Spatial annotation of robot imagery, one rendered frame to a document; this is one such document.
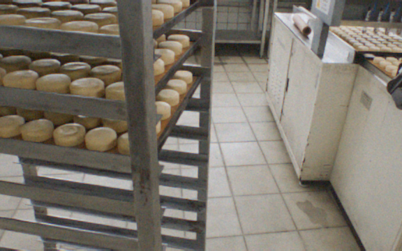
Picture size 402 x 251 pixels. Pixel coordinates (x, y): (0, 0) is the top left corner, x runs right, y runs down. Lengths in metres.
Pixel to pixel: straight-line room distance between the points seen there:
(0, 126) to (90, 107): 0.21
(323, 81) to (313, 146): 0.41
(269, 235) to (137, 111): 1.51
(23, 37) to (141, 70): 0.17
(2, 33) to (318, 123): 1.65
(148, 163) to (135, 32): 0.18
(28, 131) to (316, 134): 1.59
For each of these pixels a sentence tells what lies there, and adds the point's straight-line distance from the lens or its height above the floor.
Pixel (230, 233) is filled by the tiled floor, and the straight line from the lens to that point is 1.85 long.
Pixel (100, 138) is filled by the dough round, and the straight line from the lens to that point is 0.58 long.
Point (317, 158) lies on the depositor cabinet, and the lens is 2.06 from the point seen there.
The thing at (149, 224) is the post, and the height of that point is 0.97.
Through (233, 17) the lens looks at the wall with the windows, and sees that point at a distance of 5.00.
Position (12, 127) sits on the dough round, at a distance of 0.67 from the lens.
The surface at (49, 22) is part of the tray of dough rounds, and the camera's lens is 0.55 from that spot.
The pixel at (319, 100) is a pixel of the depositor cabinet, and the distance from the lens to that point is 1.87.
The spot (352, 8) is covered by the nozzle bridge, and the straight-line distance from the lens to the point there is 1.85.
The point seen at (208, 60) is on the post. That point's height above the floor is 1.08.
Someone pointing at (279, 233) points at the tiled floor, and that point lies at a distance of 1.90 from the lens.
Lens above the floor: 1.36
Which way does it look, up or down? 28 degrees down
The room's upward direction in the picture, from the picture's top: 4 degrees clockwise
